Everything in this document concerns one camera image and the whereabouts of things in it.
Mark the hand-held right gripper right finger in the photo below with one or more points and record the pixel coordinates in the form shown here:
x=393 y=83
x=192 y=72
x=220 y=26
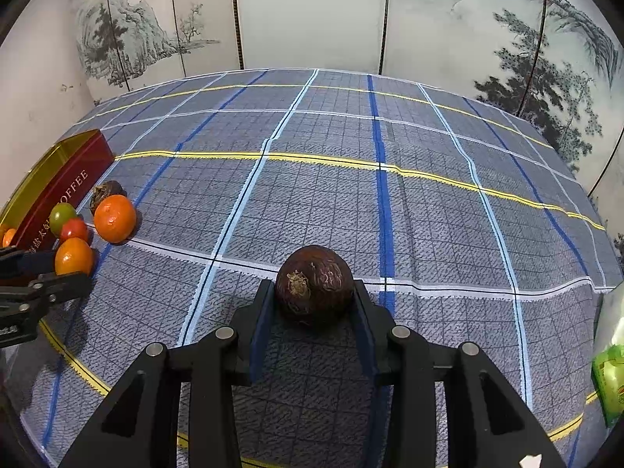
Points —
x=364 y=334

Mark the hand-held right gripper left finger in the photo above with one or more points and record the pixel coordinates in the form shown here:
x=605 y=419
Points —
x=258 y=336

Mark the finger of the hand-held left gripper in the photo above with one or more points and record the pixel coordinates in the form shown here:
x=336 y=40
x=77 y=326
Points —
x=36 y=262
x=63 y=286

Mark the orange tangerine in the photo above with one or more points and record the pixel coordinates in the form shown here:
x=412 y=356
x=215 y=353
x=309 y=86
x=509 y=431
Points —
x=114 y=218
x=73 y=256
x=9 y=238

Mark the green tomato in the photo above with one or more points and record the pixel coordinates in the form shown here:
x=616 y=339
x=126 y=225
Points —
x=62 y=215

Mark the dark brown round fruit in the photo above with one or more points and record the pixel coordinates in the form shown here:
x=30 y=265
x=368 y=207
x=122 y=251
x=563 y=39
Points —
x=108 y=190
x=314 y=282

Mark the red and gold tin box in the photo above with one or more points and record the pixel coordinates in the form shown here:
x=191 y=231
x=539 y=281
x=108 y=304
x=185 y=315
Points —
x=53 y=180

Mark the red tomato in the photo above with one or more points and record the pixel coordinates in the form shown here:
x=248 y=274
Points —
x=75 y=230

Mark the blue plaid tablecloth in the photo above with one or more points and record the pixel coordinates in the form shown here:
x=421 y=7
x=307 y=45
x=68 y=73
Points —
x=341 y=180

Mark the green packet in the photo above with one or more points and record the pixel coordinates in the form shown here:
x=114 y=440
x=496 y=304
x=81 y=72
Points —
x=609 y=385

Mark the landscape painted folding screen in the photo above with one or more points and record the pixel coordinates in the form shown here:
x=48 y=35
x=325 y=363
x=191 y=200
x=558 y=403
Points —
x=317 y=9

